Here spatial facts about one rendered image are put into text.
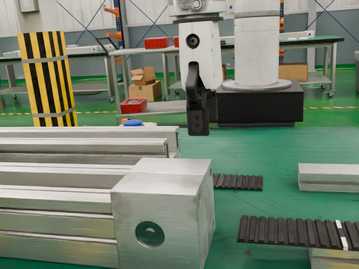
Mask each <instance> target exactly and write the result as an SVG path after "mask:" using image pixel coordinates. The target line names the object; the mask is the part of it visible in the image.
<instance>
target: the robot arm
mask: <svg viewBox="0 0 359 269"><path fill-rule="evenodd" d="M168 11H169V17H176V20H173V24H179V60H180V70H181V81H182V88H183V90H184V91H185V92H186V93H187V96H186V114H187V123H188V135H189V136H208V135H209V133H210V132H209V121H217V119H218V112H217V97H216V89H217V88H218V87H219V86H220V85H221V83H222V82H223V74H222V60H221V46H220V35H219V30H218V23H217V21H221V20H224V19H223V17H220V15H219V13H224V12H226V11H227V6H226V0H168ZM279 16H280V0H235V3H234V35H235V80H234V81H228V82H224V83H223V84H222V85H223V88H224V89H226V90H232V91H250V92H252V91H274V90H282V89H287V88H290V87H291V86H292V82H291V81H288V80H281V79H278V71H279ZM202 87H203V88H202ZM201 97H202V98H201Z"/></svg>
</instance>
